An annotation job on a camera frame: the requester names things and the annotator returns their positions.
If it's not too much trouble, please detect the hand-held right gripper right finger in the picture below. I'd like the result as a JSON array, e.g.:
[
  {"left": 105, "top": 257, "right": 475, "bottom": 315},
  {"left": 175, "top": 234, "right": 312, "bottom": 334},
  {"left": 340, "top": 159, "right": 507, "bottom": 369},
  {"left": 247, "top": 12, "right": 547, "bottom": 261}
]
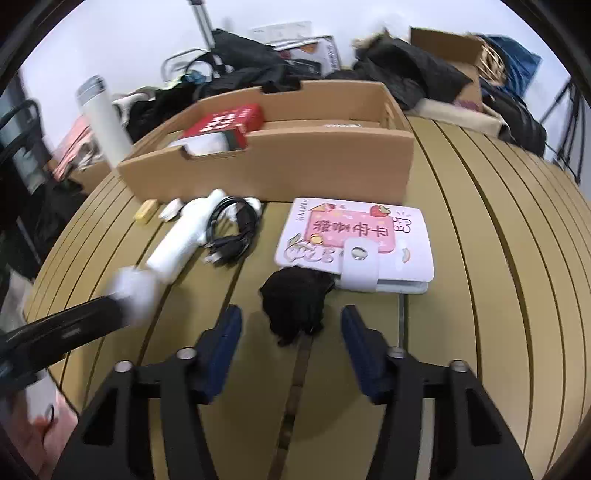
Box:
[{"left": 341, "top": 305, "right": 539, "bottom": 480}]

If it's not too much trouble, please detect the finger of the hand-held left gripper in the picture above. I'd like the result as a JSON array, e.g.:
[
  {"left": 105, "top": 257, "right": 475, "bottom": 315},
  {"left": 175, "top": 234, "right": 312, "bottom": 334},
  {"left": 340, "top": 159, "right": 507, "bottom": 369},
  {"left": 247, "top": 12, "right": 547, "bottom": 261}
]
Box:
[{"left": 0, "top": 296, "right": 129, "bottom": 384}]

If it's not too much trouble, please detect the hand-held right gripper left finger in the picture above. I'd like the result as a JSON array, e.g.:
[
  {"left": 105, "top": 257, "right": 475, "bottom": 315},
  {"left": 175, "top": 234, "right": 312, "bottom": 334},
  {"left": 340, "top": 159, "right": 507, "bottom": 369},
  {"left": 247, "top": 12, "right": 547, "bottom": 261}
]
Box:
[{"left": 51, "top": 305, "right": 244, "bottom": 480}]

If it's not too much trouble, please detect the black cloth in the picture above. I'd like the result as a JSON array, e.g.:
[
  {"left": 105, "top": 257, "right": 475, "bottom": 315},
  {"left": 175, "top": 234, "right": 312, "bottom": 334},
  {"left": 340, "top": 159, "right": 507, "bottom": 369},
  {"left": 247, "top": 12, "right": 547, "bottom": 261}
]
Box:
[{"left": 259, "top": 268, "right": 335, "bottom": 347}]

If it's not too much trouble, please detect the pink strawberry notebook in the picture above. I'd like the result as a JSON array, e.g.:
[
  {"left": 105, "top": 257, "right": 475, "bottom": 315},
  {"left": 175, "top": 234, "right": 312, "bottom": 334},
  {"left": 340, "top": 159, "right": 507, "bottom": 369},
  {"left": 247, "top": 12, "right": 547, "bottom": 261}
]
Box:
[{"left": 274, "top": 198, "right": 435, "bottom": 295}]

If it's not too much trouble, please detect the white handheld fan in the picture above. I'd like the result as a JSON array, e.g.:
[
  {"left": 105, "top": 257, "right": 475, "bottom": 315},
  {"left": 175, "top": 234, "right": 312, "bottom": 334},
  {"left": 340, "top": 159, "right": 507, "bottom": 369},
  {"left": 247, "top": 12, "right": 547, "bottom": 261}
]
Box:
[{"left": 111, "top": 188, "right": 264, "bottom": 324}]

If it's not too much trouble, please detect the black cable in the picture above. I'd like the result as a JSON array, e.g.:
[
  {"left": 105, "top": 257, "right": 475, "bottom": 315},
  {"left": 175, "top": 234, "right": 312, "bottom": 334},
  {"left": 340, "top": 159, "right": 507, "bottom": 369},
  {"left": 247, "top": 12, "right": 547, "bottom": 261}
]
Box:
[{"left": 203, "top": 197, "right": 260, "bottom": 266}]

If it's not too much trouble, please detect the yellow eraser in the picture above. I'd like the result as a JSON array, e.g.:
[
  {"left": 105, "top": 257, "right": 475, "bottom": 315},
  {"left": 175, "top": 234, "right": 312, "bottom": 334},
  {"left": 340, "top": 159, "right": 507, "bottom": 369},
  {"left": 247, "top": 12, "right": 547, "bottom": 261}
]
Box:
[{"left": 134, "top": 199, "right": 158, "bottom": 225}]

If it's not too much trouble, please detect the cardboard tray box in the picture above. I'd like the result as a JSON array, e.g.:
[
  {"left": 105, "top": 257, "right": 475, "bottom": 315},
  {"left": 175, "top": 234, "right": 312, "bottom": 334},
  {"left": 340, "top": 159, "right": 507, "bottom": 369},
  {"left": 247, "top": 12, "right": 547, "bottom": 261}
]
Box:
[{"left": 116, "top": 79, "right": 415, "bottom": 204}]

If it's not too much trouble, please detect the black clothes pile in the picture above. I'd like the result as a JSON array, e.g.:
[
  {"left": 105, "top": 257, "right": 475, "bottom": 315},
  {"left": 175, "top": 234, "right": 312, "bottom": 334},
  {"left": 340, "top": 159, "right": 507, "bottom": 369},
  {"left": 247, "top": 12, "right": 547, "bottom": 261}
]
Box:
[{"left": 18, "top": 180, "right": 88, "bottom": 278}]

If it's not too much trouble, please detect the large cardboard box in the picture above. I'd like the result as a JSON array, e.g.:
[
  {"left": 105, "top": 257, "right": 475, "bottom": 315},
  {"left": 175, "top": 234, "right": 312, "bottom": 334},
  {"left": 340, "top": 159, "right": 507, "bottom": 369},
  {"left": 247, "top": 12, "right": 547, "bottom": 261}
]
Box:
[{"left": 69, "top": 157, "right": 112, "bottom": 195}]

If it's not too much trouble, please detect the pink bag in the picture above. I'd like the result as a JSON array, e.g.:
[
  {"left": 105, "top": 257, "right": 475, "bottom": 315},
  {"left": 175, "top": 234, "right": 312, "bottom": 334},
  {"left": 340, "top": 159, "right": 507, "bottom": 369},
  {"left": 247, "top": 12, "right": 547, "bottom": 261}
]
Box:
[{"left": 53, "top": 115, "right": 105, "bottom": 181}]

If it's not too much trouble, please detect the white packet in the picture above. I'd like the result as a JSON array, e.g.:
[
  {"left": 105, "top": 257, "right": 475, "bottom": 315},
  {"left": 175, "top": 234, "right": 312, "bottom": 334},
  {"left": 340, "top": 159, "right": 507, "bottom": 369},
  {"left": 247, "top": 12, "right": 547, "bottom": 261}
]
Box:
[{"left": 168, "top": 134, "right": 229, "bottom": 156}]

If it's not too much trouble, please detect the white thermos bottle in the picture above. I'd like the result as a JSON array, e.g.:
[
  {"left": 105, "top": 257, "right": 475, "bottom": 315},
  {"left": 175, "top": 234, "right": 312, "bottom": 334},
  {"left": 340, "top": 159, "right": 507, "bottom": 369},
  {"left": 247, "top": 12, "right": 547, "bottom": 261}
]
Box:
[{"left": 76, "top": 75, "right": 134, "bottom": 169}]

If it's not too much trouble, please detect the red box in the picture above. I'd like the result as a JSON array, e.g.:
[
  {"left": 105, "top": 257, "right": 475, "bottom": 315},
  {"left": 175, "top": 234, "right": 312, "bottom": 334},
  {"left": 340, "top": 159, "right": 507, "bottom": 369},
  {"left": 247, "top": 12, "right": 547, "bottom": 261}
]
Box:
[{"left": 182, "top": 104, "right": 265, "bottom": 151}]

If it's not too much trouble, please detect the dark clothing heap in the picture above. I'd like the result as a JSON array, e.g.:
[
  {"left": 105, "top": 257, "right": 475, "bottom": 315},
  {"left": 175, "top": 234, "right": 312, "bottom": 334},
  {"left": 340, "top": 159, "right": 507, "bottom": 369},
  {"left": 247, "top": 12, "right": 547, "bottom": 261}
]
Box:
[{"left": 127, "top": 83, "right": 199, "bottom": 141}]

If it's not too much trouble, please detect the black jacket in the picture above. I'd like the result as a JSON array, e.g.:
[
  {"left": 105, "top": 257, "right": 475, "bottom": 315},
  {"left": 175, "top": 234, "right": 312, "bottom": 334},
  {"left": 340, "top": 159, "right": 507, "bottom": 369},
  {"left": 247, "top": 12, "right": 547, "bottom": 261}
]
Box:
[
  {"left": 194, "top": 30, "right": 301, "bottom": 100},
  {"left": 353, "top": 37, "right": 472, "bottom": 112}
]

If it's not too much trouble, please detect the printed carton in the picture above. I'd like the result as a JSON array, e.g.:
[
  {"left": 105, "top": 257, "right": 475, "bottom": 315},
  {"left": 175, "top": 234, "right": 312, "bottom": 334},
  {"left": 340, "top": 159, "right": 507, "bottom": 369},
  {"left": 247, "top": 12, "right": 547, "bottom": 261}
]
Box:
[{"left": 277, "top": 36, "right": 342, "bottom": 77}]

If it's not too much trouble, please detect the black tripod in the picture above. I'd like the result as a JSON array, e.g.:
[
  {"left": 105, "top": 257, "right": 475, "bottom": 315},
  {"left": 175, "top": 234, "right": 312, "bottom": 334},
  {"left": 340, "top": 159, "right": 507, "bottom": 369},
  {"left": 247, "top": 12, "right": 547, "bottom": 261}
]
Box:
[{"left": 540, "top": 78, "right": 585, "bottom": 185}]

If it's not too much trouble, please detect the wicker basket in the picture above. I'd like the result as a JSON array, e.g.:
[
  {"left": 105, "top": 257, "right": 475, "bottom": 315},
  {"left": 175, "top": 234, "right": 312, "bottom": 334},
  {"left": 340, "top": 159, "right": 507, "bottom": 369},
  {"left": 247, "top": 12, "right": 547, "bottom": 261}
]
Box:
[{"left": 475, "top": 37, "right": 502, "bottom": 84}]

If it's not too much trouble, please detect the brown cardboard box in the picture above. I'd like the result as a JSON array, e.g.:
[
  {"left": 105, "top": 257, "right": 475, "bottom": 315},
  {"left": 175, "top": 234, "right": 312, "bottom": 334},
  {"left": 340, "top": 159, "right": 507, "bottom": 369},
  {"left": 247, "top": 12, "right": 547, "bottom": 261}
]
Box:
[{"left": 410, "top": 27, "right": 485, "bottom": 112}]

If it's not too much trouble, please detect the blue bag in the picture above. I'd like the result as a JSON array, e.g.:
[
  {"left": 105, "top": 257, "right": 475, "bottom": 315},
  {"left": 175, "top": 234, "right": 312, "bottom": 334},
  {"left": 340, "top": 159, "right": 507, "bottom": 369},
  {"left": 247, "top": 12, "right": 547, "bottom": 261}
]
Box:
[{"left": 485, "top": 34, "right": 541, "bottom": 88}]

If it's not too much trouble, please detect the wall socket strip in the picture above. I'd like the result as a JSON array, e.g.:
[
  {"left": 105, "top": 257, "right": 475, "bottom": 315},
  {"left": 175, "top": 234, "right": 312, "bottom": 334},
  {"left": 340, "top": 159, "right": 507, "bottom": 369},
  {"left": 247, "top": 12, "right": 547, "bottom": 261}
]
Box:
[{"left": 252, "top": 21, "right": 308, "bottom": 42}]

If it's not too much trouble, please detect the trolley handle pole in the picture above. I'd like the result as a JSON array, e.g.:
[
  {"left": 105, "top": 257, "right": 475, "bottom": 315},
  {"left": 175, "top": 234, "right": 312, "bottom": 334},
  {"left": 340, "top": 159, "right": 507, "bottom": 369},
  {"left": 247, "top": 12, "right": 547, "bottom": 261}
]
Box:
[{"left": 189, "top": 0, "right": 218, "bottom": 51}]

